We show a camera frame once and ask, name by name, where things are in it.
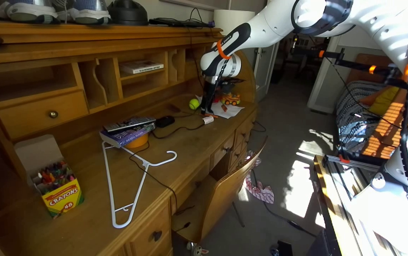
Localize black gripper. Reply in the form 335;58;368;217
203;74;224;115

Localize white book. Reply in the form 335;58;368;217
119;59;166;77

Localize purple book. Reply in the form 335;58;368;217
98;123;156;149

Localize white paper sheet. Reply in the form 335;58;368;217
197;95;246;121

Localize white door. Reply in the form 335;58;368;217
253;42;281;102

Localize orange bowl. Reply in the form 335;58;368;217
125;133;150;153

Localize wooden chair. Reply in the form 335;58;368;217
170;136;268;244

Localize grey remote control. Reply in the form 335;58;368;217
102;116;157;135

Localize black flat item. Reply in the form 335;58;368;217
148;15;214;28

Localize red white cloth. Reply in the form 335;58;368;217
244;172;277;205

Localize white cabinet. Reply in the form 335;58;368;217
305;35;351;115

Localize black round object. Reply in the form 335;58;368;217
106;0;149;27

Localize white plastic clothes hanger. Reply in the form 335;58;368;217
101;141;179;230

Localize small metal object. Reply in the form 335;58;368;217
184;240;210;256

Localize grey striped fabric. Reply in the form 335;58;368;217
334;79;379;158

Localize wooden desk drawer with knob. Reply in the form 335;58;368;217
125;203;173;256

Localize black bar with orange clamps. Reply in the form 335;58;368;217
317;47;406;92

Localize grey white sneaker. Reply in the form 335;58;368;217
52;0;112;27
0;0;58;24

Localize wooden planks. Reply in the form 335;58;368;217
312;155;361;256

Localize black floor object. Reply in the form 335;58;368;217
268;239;294;256

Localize yellow green crayon box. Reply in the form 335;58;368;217
14;133;85;219

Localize yellow cushion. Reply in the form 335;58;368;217
369;85;399;116

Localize orange slatted bench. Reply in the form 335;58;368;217
359;89;408;163

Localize small wooden pigeonhole drawer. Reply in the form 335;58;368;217
0;89;89;142

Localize wooden roll-top desk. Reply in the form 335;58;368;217
0;20;261;256

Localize white board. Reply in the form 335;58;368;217
344;176;408;256

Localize thin black cable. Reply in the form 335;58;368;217
128;155;180;203

